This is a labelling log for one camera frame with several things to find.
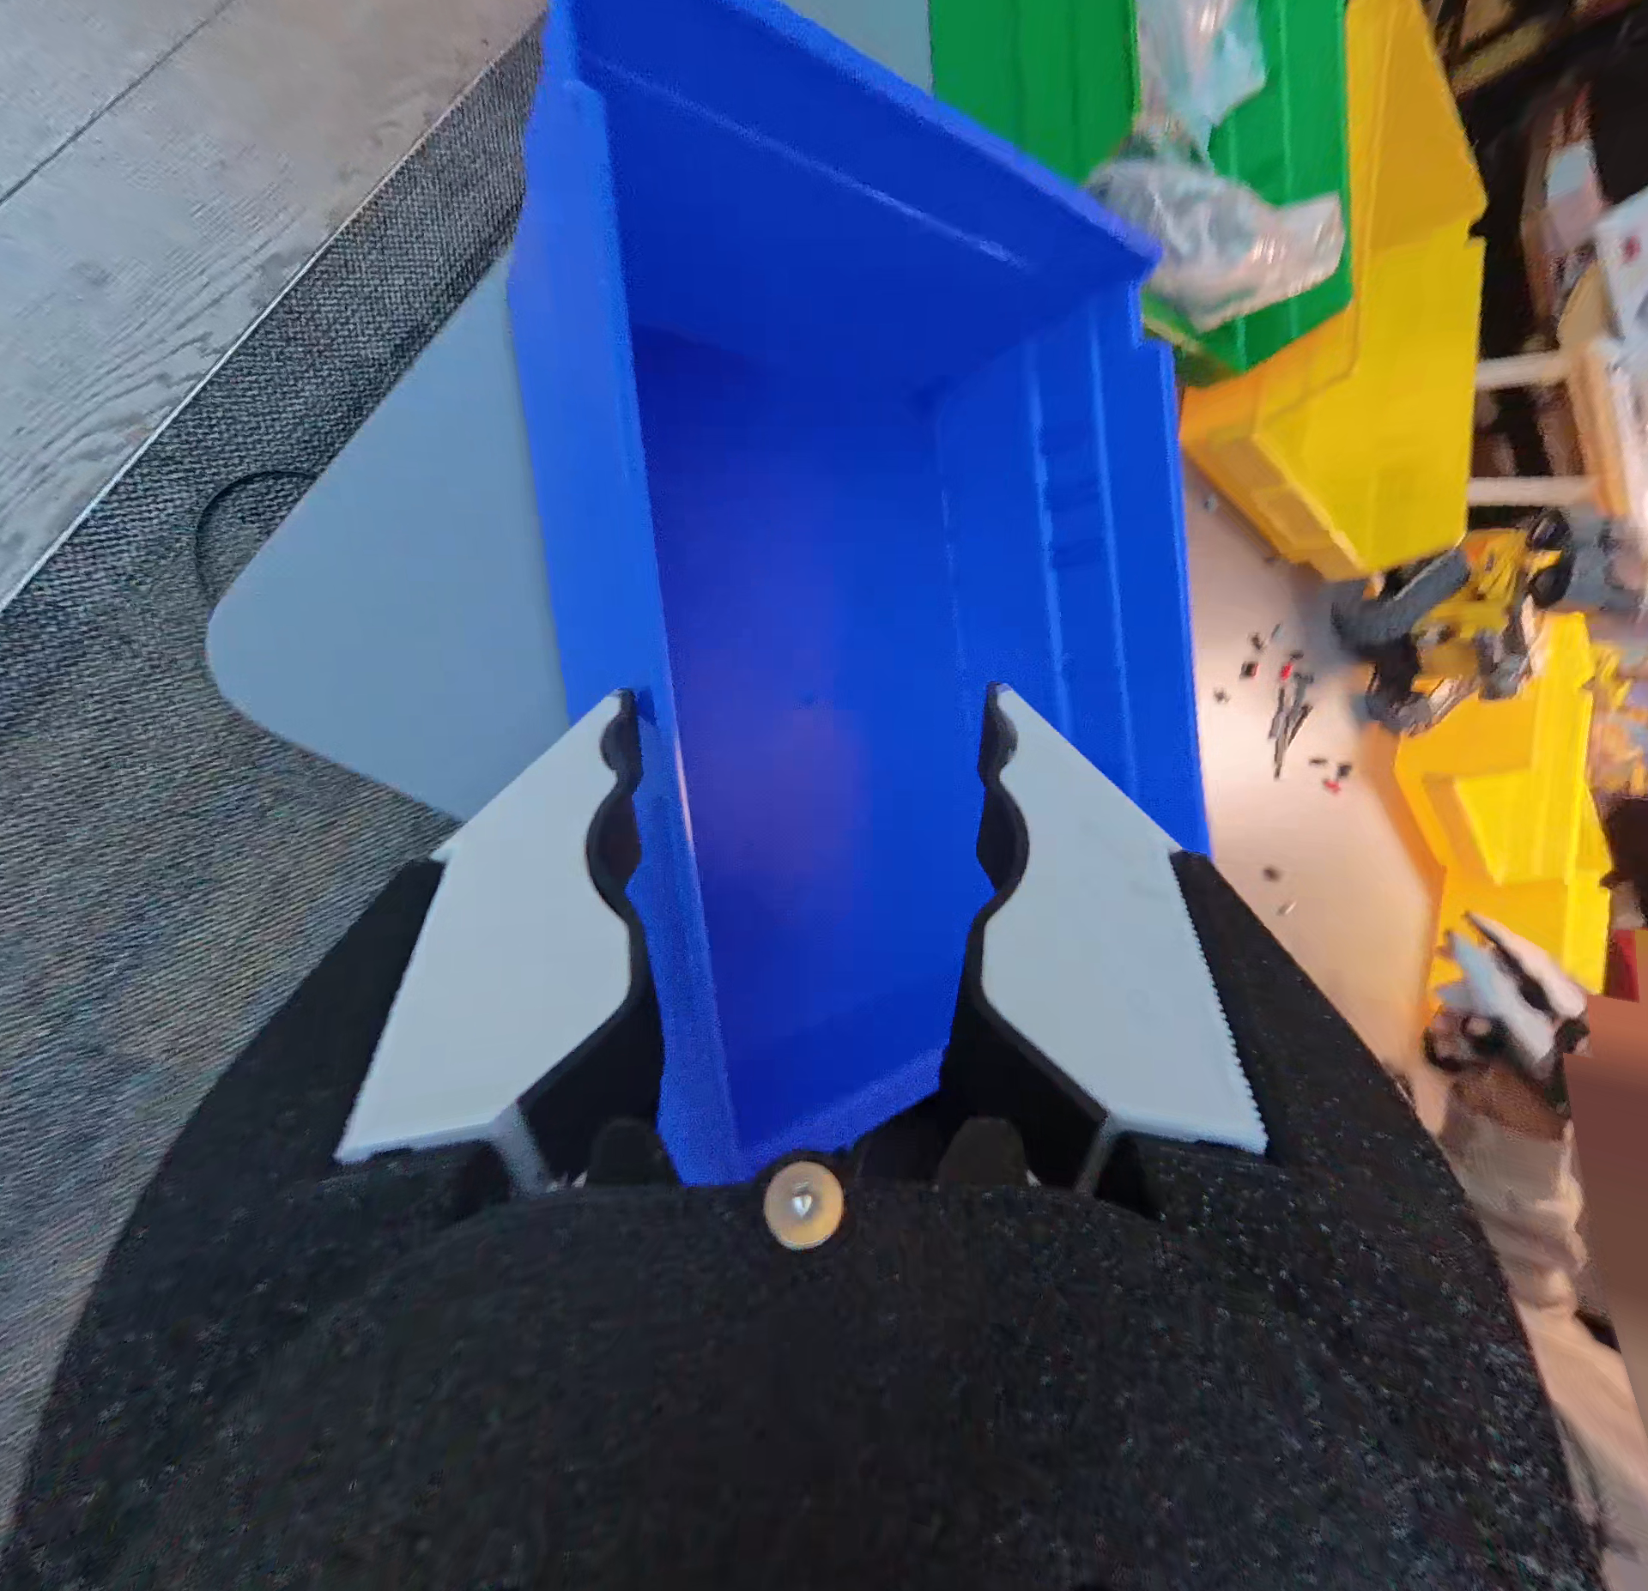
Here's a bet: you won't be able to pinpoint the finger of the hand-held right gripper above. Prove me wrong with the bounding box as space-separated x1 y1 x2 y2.
1475 915 1592 1015
1444 940 1561 1068

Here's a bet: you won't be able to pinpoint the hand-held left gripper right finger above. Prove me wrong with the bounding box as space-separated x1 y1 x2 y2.
959 682 1270 1155

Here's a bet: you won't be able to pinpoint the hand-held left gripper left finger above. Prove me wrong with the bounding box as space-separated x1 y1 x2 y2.
339 690 652 1161

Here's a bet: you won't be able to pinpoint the pile of black brick parts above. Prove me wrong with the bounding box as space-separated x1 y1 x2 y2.
1205 491 1354 917

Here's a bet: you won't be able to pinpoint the yellow tracked toy robot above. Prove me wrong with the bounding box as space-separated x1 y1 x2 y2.
1332 510 1648 737

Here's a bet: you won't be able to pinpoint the blue storage bin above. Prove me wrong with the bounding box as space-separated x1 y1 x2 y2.
507 0 1213 1187

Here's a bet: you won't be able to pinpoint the yellow storage bin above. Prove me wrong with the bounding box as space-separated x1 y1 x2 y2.
1178 0 1489 583
1395 612 1618 993

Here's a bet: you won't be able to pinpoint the person's right forearm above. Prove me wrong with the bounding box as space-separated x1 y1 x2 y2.
1430 1069 1600 1335

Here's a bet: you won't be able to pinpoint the white book stand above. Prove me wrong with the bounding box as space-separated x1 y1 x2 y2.
1475 331 1648 512

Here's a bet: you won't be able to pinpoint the clear plastic bags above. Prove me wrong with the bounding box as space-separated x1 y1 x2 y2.
1088 0 1348 331

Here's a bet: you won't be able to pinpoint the green storage bin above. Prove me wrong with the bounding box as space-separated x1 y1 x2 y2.
928 0 1354 376

